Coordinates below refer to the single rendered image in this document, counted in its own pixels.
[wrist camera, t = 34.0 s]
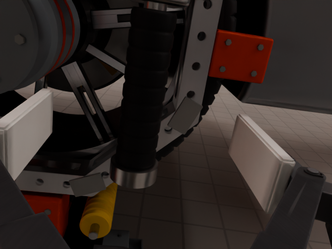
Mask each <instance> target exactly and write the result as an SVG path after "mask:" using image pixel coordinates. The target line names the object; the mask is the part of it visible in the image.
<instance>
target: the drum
mask: <svg viewBox="0 0 332 249"><path fill-rule="evenodd" d="M79 39H80V19H79V16H78V12H77V10H76V7H75V5H74V3H73V2H72V0H0V94H2V93H5V92H7V91H12V90H17V89H21V88H24V87H27V86H29V85H31V84H33V83H34V82H36V81H38V80H40V79H41V78H43V77H44V76H46V75H47V74H49V73H51V72H52V71H54V70H55V69H57V68H58V67H59V66H61V65H62V64H64V63H65V62H66V61H67V60H69V59H70V57H71V56H72V55H73V53H74V52H75V50H76V48H77V45H78V43H79Z"/></svg>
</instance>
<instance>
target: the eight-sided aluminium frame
mask: <svg viewBox="0 0 332 249"><path fill-rule="evenodd" d="M222 2H223V0H191V3H190V5H189V6H188V10H187V16H186V22H185V28H184V34H183V40H182V46H181V52H180V57H179V63H178V69H177V75H176V81H175V87H174V94H173V100H172V101H171V102H169V103H168V104H167V105H165V106H164V107H163V113H162V117H161V118H160V120H161V126H160V132H159V133H158V136H159V139H158V145H157V148H156V152H157V151H159V150H160V149H162V148H163V147H164V146H166V145H167V144H169V143H170V142H172V141H173V140H174V139H176V138H177V137H179V136H180V135H182V134H185V133H186V132H187V130H189V129H190V128H192V127H193V126H194V125H196V124H197V123H198V121H199V116H200V111H201V109H202V108H203V106H202V101H203V96H204V91H205V87H206V82H207V77H208V71H209V66H210V61H211V56H212V51H213V46H214V41H215V36H216V31H217V26H218V21H219V17H220V12H221V7H222ZM204 3H205V7H204ZM198 33H200V35H199V37H198ZM117 145H118V143H117V141H116V142H115V143H113V144H112V145H110V146H109V147H108V148H106V149H105V150H104V151H102V152H101V153H99V154H98V155H97V156H95V157H94V158H93V159H91V160H83V159H73V158H64V157H54V156H45V155H34V156H33V158H32V159H31V160H30V161H29V163H28V164H27V165H26V167H25V168H24V169H23V170H22V172H21V173H20V174H19V175H18V177H17V178H16V179H15V181H14V182H15V183H16V185H17V186H18V188H19V189H20V190H22V191H33V192H45V193H55V194H66V195H75V197H79V196H89V197H93V196H94V195H96V194H97V193H99V192H100V191H103V190H106V188H107V186H109V185H110V184H112V183H113V181H112V180H111V178H110V176H109V172H110V162H111V157H112V156H113V155H114V154H115V153H116V148H117ZM67 181H68V182H69V183H68V182H67Z"/></svg>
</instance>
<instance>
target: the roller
mask: <svg viewBox="0 0 332 249"><path fill-rule="evenodd" d="M117 187H118V185H117V184H116V183H115V182H114V183H112V184H110V185H109V186H107V188H106V190H103V191H100V192H99V193H97V194H96V195H94V196H93V197H89V196H88V197H87V201H86V204H85V207H84V210H83V214H82V218H81V220H80V230H81V232H82V233H83V234H84V235H86V236H87V237H89V238H90V239H91V240H95V239H97V238H102V237H104V236H106V235H107V234H108V233H109V232H110V230H111V226H112V219H113V212H114V206H115V200H116V193H117Z"/></svg>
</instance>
